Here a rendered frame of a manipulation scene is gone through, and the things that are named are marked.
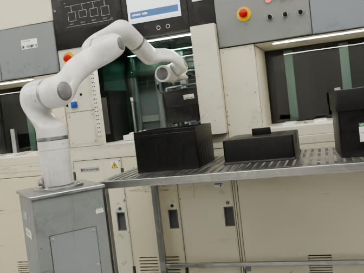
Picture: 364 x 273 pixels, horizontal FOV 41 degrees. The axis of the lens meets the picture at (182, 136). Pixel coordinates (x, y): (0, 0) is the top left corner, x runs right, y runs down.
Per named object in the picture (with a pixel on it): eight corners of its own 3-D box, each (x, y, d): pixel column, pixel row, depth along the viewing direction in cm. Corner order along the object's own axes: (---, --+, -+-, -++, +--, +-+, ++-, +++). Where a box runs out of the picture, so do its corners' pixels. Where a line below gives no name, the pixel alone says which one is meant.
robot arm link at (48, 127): (50, 141, 178) (41, 76, 177) (19, 143, 189) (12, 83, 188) (75, 137, 188) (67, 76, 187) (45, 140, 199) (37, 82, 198)
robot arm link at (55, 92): (36, 116, 187) (64, 112, 178) (20, 90, 182) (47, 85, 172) (108, 56, 221) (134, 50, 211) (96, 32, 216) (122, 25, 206)
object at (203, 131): (159, 163, 231) (155, 128, 231) (215, 159, 223) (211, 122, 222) (136, 173, 205) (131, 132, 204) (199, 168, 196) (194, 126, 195)
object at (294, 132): (223, 165, 198) (219, 134, 197) (236, 156, 226) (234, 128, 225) (296, 159, 189) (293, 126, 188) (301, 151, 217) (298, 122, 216)
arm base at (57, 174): (39, 194, 175) (32, 143, 174) (28, 189, 191) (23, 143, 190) (90, 184, 184) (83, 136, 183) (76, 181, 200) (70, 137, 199)
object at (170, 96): (165, 131, 268) (156, 75, 265) (177, 127, 287) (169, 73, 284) (207, 125, 260) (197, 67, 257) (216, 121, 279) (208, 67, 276)
